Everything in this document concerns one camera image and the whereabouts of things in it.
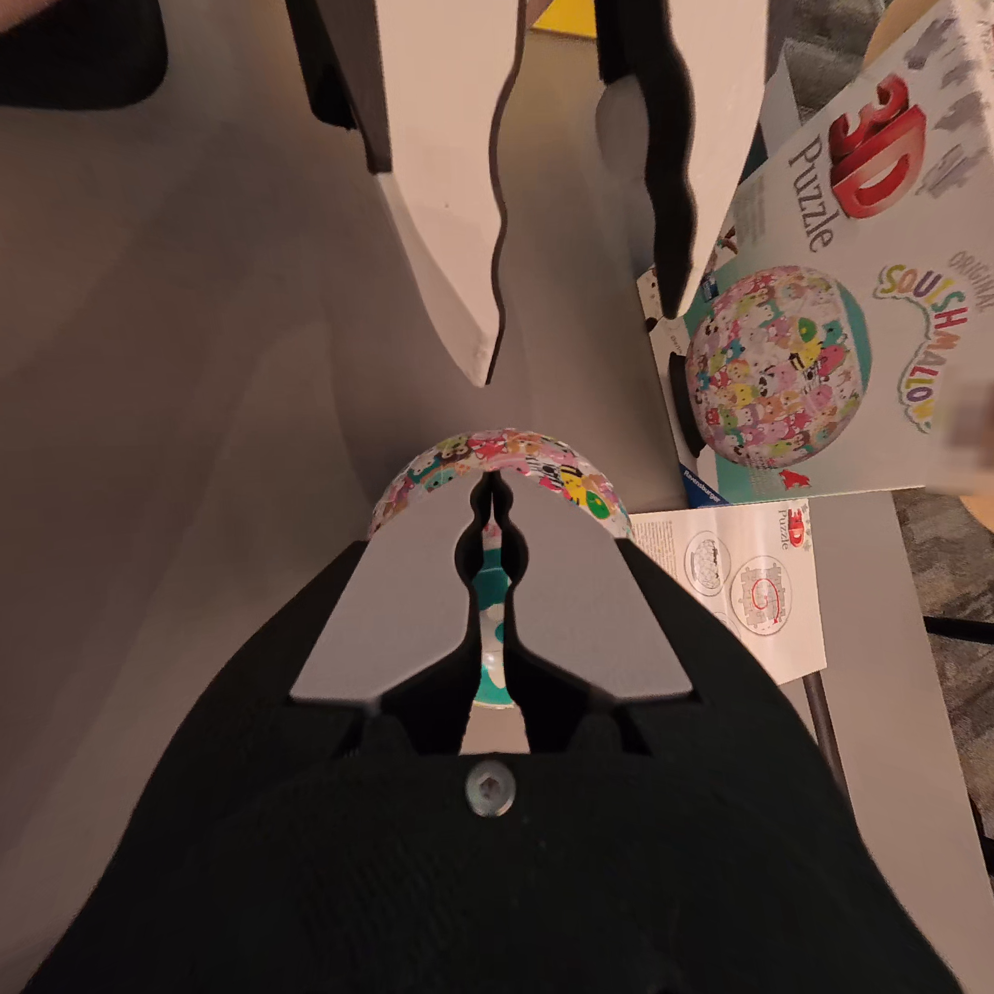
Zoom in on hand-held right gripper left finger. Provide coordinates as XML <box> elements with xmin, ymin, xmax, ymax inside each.
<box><xmin>289</xmin><ymin>470</ymin><xmax>490</xmax><ymax>714</ymax></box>

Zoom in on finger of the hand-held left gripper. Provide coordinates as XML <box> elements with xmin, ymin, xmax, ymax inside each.
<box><xmin>596</xmin><ymin>0</ymin><xmax>772</xmax><ymax>321</ymax></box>
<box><xmin>373</xmin><ymin>0</ymin><xmax>531</xmax><ymax>388</ymax></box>

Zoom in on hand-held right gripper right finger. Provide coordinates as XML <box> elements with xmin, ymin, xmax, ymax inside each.
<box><xmin>491</xmin><ymin>471</ymin><xmax>694</xmax><ymax>708</ymax></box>

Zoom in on colourful puzzle ball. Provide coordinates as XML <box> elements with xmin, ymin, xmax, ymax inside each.
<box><xmin>372</xmin><ymin>428</ymin><xmax>635</xmax><ymax>709</ymax></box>

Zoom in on white puzzle packaging box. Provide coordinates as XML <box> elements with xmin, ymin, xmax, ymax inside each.
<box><xmin>637</xmin><ymin>0</ymin><xmax>994</xmax><ymax>506</ymax></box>

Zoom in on white instruction leaflet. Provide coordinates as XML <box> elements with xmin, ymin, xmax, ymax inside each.
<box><xmin>628</xmin><ymin>501</ymin><xmax>829</xmax><ymax>687</ymax></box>

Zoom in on yellow plastic bin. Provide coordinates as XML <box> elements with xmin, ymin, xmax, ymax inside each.
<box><xmin>532</xmin><ymin>0</ymin><xmax>599</xmax><ymax>33</ymax></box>

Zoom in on dark rounded object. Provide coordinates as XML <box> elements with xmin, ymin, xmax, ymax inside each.
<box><xmin>0</xmin><ymin>0</ymin><xmax>170</xmax><ymax>108</ymax></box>

